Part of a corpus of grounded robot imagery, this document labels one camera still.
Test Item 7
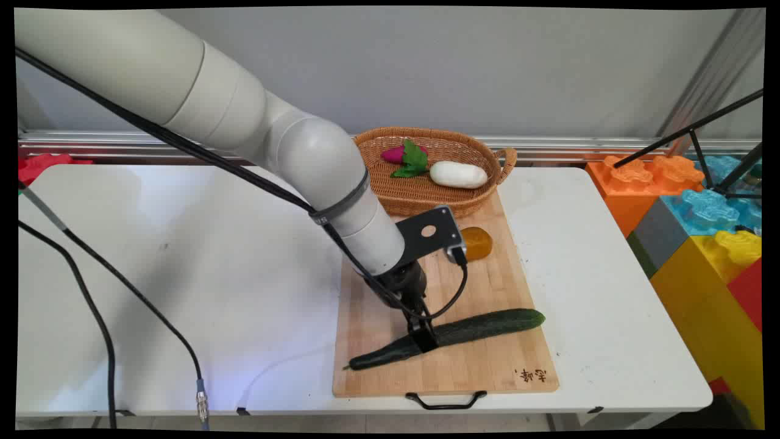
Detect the green fabric leaf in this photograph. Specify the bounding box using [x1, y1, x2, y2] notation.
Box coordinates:
[390, 139, 429, 179]

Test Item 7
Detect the yellow-brown toy bread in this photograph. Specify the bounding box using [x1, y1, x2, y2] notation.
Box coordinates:
[460, 226, 494, 262]

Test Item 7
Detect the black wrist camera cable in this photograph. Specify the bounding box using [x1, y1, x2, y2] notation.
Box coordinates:
[414, 262, 469, 321]

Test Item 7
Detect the plain black cable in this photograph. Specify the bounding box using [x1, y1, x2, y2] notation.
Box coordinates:
[17, 221, 118, 429]

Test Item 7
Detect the black tripod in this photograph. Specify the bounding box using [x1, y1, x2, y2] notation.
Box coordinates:
[612, 88, 764, 199]

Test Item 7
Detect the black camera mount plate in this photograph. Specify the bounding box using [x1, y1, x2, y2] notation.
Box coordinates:
[395, 206, 467, 269]

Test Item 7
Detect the grey strap band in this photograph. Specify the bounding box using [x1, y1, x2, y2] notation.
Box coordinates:
[309, 168, 371, 226]

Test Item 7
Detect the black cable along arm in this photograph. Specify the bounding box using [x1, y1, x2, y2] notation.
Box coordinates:
[15, 48, 427, 319]

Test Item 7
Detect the light blue toy block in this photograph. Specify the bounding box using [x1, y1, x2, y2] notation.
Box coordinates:
[661, 155, 762, 235]

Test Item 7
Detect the yellow toy block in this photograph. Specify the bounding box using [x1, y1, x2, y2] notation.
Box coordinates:
[649, 230, 764, 427]

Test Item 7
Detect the orange toy block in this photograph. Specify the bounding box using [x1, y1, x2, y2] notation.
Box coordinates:
[586, 154, 706, 238]

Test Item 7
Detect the red toy block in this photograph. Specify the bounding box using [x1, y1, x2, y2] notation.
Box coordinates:
[18, 154, 93, 187]
[726, 259, 764, 333]

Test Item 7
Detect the cable with metal connector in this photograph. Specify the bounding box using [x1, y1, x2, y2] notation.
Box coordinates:
[17, 180, 211, 430]

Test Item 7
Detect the white toy radish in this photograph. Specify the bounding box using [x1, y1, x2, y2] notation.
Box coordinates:
[430, 160, 489, 189]

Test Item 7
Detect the black metal handle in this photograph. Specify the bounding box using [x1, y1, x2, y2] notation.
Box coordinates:
[405, 390, 488, 410]

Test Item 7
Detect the bamboo cutting board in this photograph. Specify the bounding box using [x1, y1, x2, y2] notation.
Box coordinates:
[332, 189, 560, 398]

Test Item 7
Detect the aluminium rail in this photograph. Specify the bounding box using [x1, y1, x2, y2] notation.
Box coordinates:
[18, 130, 762, 166]

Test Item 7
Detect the grey toy block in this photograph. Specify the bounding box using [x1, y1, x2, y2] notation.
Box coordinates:
[628, 198, 689, 278]

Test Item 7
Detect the purple toy sweet potato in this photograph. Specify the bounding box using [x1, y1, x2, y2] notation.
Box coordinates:
[381, 145, 429, 164]

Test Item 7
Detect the dark green cucumber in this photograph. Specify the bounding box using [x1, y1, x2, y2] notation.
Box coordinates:
[342, 308, 546, 371]

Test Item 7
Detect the woven wicker basket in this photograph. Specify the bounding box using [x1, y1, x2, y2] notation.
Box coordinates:
[353, 126, 517, 219]

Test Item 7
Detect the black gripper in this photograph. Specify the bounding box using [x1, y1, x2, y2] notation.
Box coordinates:
[366, 261, 439, 354]

